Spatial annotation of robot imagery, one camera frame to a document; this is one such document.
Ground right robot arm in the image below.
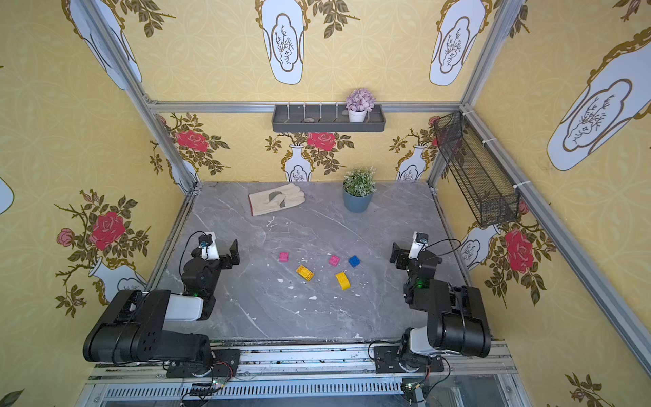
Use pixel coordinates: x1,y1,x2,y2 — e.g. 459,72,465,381
389,243,492,370

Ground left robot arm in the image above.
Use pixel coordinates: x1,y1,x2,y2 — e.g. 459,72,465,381
82,233,241,369

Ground yellow lego brick right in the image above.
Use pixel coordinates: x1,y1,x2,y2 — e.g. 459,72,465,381
335,272,351,291

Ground yellow lego brick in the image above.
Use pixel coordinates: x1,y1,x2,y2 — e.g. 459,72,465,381
335,272,351,291
296,266,314,282

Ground yellow lego brick left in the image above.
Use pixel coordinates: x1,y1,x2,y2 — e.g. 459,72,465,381
296,266,314,282

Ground green plant blue pot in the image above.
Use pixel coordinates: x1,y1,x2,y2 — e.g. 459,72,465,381
342,167,376,213

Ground purple flower white pot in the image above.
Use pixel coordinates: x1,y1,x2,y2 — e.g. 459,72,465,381
346,88,376,123

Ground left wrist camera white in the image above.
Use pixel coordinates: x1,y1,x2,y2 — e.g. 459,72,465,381
198,232,220,260

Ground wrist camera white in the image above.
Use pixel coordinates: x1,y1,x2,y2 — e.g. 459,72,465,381
409,232,429,259
198,232,220,260

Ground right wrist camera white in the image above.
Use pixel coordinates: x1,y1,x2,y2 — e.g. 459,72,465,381
409,232,429,259

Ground left camera cable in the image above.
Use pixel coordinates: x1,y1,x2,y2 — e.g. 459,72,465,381
178,230,210,278

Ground camera cable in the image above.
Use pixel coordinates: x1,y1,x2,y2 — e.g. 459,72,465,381
426,237,463,258
178,230,210,278

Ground right camera cable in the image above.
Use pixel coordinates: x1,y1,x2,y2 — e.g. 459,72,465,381
426,237,463,258

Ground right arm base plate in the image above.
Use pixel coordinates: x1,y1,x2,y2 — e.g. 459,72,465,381
367,343,445,374

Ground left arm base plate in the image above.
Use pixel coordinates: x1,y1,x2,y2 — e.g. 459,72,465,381
166,349,241,379

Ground black wire basket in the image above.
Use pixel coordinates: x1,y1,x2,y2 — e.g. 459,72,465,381
432,112,520,227

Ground grey wall shelf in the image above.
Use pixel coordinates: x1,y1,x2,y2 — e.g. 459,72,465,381
271,103,387,133

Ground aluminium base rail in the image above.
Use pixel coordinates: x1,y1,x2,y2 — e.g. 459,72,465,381
76,341,531,406

